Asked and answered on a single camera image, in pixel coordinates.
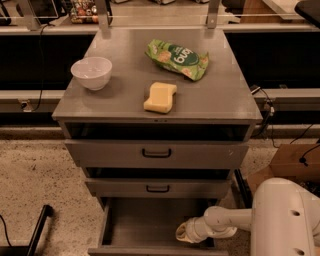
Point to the grey drawer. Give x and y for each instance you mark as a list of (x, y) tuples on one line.
[(146, 227), (157, 188), (155, 154)]

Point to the grey metal drawer cabinet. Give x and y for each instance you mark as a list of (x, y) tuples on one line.
[(217, 109)]

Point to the black chair leg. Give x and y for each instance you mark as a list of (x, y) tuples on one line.
[(30, 249)]

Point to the grey top drawer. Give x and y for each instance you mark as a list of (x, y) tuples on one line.
[(155, 154)]

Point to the cardboard box with junk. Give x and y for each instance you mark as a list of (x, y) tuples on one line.
[(295, 162)]

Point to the grey middle drawer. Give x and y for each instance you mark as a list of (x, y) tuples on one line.
[(157, 188)]

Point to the green snack bag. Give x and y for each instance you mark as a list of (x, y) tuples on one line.
[(178, 59)]

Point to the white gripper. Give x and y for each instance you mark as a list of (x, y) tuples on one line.
[(191, 229)]

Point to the yellow sponge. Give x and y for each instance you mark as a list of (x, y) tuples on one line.
[(160, 98)]

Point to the white bowl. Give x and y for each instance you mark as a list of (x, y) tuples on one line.
[(93, 73)]

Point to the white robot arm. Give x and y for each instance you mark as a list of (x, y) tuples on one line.
[(284, 220)]

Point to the black bar on floor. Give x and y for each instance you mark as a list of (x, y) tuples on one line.
[(244, 189)]

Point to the basket of colourful items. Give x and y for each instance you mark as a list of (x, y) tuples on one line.
[(83, 12)]

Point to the grey bottom drawer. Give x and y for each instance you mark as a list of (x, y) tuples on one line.
[(146, 227)]

